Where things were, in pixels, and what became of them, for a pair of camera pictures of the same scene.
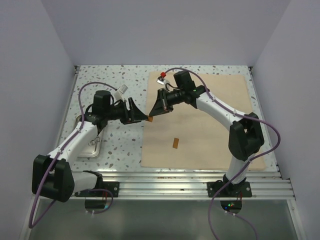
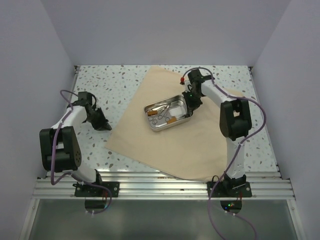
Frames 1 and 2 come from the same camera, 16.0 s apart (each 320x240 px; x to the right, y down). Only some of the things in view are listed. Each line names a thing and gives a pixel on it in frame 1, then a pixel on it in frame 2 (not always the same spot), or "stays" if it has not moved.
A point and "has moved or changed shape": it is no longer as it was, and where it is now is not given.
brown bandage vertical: [175, 143] to [173, 119]
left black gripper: [128, 114] to [97, 119]
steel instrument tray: [91, 149] to [167, 113]
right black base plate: [242, 189] stays
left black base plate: [113, 186] stays
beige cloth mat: [190, 137] has moved or changed shape
